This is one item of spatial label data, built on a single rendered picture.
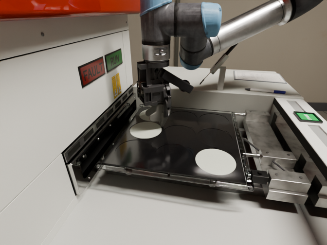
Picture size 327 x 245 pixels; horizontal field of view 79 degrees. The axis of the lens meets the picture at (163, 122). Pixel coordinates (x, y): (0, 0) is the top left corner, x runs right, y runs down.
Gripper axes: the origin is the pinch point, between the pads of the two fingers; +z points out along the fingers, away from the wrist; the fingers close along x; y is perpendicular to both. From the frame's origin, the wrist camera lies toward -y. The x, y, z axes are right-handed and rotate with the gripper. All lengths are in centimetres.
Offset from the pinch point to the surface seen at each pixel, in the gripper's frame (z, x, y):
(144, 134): 1.2, 2.5, 7.4
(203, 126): 1.3, 5.3, -12.1
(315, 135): -4.7, 28.4, -29.1
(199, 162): 1.3, 19.9, -1.3
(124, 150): 1.4, 8.0, 14.9
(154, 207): 9.3, 22.2, 11.8
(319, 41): 1, -109, -248
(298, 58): 20, -117, -232
